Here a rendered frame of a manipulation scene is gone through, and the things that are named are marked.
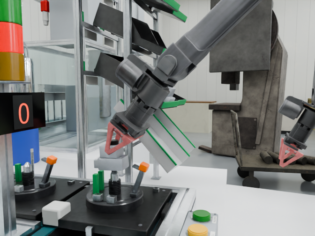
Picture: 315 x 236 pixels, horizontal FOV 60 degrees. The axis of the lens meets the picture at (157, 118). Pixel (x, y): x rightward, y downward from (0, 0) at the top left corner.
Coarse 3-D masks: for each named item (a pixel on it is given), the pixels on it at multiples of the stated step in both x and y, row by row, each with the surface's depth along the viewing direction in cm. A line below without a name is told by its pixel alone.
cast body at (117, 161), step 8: (104, 144) 67; (112, 144) 65; (104, 152) 65; (120, 152) 66; (96, 160) 68; (104, 160) 65; (112, 160) 64; (120, 160) 64; (128, 160) 68; (104, 168) 65; (112, 168) 65; (120, 168) 64
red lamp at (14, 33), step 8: (0, 24) 46; (8, 24) 47; (16, 24) 48; (0, 32) 46; (8, 32) 47; (16, 32) 48; (0, 40) 47; (8, 40) 47; (16, 40) 48; (0, 48) 47; (8, 48) 47; (16, 48) 48
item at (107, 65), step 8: (104, 56) 90; (112, 56) 97; (120, 56) 101; (104, 64) 91; (112, 64) 89; (96, 72) 92; (104, 72) 91; (112, 72) 90; (112, 80) 90; (120, 80) 88; (168, 104) 86; (176, 104) 93
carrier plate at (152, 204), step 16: (80, 192) 73; (144, 192) 73; (160, 192) 73; (80, 208) 63; (144, 208) 63; (160, 208) 64; (64, 224) 58; (80, 224) 57; (96, 224) 56; (112, 224) 56; (128, 224) 56; (144, 224) 56
